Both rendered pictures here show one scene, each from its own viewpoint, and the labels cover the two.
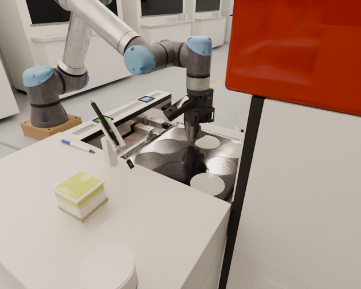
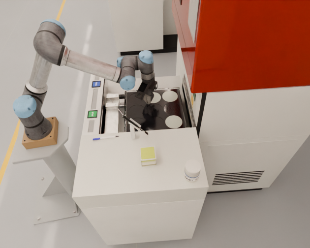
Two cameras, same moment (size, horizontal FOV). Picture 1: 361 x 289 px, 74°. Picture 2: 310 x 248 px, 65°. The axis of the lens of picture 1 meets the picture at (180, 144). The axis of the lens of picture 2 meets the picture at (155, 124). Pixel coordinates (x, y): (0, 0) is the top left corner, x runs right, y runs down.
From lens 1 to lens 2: 0.86 m
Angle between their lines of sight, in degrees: 31
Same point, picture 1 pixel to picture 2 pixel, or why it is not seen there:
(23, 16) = not seen: outside the picture
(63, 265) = (165, 178)
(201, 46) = (150, 59)
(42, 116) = (41, 131)
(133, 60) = (127, 84)
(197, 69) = (149, 70)
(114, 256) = (191, 163)
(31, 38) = not seen: outside the picture
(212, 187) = (176, 122)
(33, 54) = not seen: outside the picture
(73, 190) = (149, 155)
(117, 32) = (110, 73)
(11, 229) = (133, 183)
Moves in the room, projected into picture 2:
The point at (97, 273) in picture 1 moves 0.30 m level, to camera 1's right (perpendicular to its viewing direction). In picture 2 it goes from (192, 169) to (240, 136)
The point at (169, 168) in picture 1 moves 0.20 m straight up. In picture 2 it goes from (151, 123) to (149, 99)
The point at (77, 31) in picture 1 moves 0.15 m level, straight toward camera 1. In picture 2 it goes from (46, 66) to (68, 76)
